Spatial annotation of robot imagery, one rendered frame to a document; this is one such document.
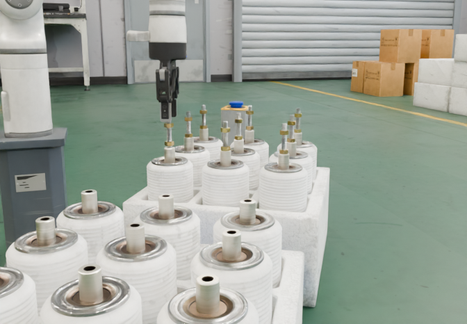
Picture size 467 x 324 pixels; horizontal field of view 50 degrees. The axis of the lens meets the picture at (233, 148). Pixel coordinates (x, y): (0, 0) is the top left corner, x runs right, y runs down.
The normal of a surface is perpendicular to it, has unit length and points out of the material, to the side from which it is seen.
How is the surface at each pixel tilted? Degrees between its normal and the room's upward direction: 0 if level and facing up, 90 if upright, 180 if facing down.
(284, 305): 0
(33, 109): 90
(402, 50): 90
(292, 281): 0
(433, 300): 0
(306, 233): 90
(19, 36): 19
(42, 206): 90
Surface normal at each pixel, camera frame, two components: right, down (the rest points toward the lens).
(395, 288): 0.00, -0.98
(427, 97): -0.96, 0.06
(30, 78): 0.55, 0.18
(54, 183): 0.87, 0.09
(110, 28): 0.27, 0.20
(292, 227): -0.24, 0.21
